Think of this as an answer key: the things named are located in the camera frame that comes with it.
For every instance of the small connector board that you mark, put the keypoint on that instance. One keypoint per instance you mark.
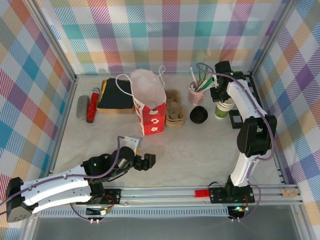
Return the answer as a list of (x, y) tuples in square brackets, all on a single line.
[(237, 208), (98, 211)]

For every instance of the green plastic straw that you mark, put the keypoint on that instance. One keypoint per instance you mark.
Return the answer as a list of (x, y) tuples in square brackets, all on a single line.
[(208, 79)]

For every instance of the aluminium frame post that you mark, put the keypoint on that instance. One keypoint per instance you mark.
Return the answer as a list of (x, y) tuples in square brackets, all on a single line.
[(53, 42), (272, 37)]

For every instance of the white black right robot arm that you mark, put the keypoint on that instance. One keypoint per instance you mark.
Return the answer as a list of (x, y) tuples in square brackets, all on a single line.
[(243, 100)]

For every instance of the brown pulp cup carrier stack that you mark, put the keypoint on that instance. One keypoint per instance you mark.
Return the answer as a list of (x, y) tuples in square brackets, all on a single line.
[(175, 110)]

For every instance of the yellow napkin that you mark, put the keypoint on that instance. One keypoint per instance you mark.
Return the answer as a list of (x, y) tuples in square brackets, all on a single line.
[(103, 87)]

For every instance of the pink straw holder cup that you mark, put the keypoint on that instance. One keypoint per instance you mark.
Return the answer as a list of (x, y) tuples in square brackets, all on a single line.
[(196, 97)]

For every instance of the red glitter toy microphone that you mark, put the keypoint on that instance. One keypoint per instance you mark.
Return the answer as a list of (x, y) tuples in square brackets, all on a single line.
[(92, 107)]

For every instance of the aluminium frame rail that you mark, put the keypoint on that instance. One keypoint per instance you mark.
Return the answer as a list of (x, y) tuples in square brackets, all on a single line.
[(62, 130), (175, 73), (281, 172)]

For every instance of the green white paper cup stack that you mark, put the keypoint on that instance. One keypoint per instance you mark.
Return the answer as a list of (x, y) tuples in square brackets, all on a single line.
[(223, 111)]

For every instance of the red white paper gift bag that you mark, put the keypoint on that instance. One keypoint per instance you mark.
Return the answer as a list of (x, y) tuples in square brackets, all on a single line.
[(152, 120)]

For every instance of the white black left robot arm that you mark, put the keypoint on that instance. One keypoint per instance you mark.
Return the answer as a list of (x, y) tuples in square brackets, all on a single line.
[(57, 190)]

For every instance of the wide aluminium base rail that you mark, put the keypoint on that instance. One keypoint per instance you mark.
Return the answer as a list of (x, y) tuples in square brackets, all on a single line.
[(162, 197)]

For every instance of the white plastic straw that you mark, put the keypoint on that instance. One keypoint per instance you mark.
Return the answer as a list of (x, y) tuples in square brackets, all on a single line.
[(192, 73)]

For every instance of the small wooden tag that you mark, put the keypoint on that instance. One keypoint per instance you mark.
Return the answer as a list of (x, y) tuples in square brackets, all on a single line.
[(289, 193)]

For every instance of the navy napkin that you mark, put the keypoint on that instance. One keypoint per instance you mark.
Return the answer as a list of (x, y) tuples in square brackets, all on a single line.
[(117, 97)]

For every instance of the black cup lid stack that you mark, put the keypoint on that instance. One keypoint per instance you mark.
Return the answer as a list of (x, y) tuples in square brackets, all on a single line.
[(198, 115)]

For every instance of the white wrapped straw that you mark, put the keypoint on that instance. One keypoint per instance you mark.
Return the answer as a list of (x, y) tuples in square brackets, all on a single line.
[(206, 85)]

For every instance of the tan wooden stirrer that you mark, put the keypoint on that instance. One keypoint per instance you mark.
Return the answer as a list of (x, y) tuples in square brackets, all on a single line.
[(203, 78)]

